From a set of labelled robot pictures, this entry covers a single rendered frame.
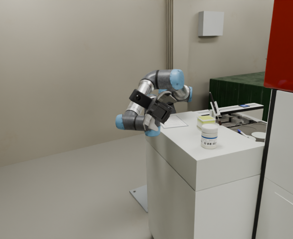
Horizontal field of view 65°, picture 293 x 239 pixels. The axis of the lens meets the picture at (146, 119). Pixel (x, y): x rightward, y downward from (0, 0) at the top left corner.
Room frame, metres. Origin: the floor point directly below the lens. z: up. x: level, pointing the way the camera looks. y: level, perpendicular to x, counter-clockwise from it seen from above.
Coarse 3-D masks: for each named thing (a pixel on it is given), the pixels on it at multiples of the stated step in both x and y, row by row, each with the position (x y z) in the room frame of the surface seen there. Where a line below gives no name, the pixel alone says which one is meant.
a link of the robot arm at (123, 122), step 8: (152, 72) 1.36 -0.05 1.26; (144, 80) 1.31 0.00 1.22; (152, 80) 1.33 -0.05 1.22; (144, 88) 1.26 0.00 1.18; (152, 88) 1.32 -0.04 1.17; (136, 104) 1.13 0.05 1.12; (128, 112) 1.08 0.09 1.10; (136, 112) 1.09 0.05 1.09; (120, 120) 1.04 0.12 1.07; (128, 120) 1.03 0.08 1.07; (120, 128) 1.05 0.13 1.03; (128, 128) 1.03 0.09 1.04
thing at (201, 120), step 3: (198, 117) 1.17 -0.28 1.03; (201, 117) 1.16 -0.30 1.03; (204, 117) 1.16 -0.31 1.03; (207, 117) 1.16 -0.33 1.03; (210, 117) 1.16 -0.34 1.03; (198, 120) 1.16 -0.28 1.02; (201, 120) 1.12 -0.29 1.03; (204, 120) 1.11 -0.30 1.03; (207, 120) 1.12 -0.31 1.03; (210, 120) 1.12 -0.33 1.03; (213, 120) 1.12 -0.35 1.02; (198, 123) 1.16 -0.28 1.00; (201, 123) 1.12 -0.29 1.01; (204, 123) 1.11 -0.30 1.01; (207, 123) 1.12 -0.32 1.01; (210, 123) 1.12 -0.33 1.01; (213, 123) 1.12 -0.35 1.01; (198, 126) 1.16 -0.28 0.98; (201, 126) 1.12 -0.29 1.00; (201, 129) 1.12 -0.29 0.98
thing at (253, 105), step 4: (248, 104) 1.66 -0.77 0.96; (252, 104) 1.66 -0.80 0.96; (256, 104) 1.65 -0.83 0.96; (220, 108) 1.58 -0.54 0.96; (224, 108) 1.58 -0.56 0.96; (228, 108) 1.59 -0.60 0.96; (232, 108) 1.58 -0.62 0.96; (236, 108) 1.57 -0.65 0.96; (240, 108) 1.56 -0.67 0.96; (244, 108) 1.56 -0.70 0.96; (196, 112) 1.50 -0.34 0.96; (200, 112) 1.51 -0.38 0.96; (204, 112) 1.50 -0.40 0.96; (208, 112) 1.49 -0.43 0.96
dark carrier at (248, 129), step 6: (240, 126) 1.36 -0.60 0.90; (246, 126) 1.35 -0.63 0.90; (252, 126) 1.35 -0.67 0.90; (258, 126) 1.35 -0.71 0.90; (264, 126) 1.35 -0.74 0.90; (246, 132) 1.25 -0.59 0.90; (252, 132) 1.25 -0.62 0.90; (264, 132) 1.24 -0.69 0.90; (258, 138) 1.16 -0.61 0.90; (264, 138) 1.15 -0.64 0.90
